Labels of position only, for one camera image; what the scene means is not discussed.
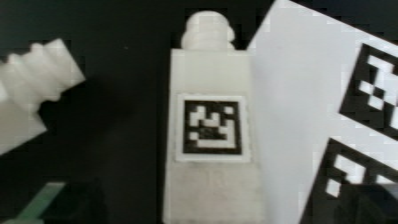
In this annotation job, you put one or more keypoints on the white sheet with markers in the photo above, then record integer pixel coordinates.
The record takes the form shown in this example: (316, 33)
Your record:
(325, 109)

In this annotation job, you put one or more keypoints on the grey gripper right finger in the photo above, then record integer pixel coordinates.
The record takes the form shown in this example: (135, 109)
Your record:
(366, 204)

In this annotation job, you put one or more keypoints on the white table leg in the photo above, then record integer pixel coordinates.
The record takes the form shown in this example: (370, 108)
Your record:
(212, 193)
(37, 75)

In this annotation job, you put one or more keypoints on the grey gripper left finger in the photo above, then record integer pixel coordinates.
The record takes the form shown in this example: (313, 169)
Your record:
(68, 203)

